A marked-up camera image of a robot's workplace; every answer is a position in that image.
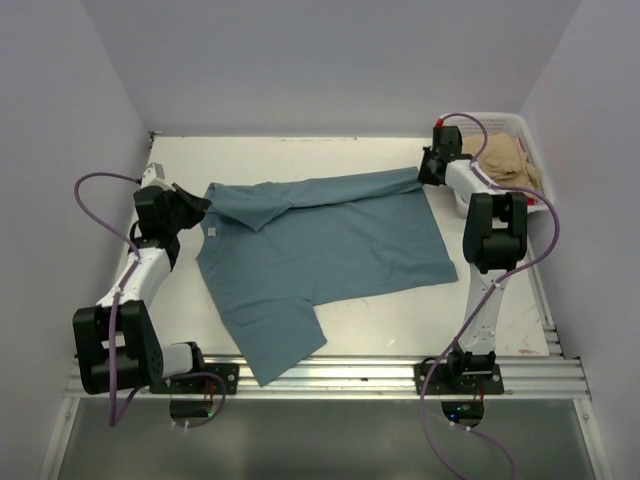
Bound blue t shirt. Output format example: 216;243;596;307
197;167;457;385

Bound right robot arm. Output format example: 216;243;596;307
418;121;528;394

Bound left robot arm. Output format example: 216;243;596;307
72;184;211;395

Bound white plastic laundry basket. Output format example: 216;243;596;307
439;112;555;218

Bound beige t shirt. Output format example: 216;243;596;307
477;132;542;192

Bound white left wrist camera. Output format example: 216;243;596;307
139;163;167;188

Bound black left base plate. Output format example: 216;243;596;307
149;362;240;395

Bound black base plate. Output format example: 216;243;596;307
413;353;505;395
149;362;240;395

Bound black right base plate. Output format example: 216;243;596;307
413;353;505;395

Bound aluminium mounting rail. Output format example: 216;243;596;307
64;232;594;401

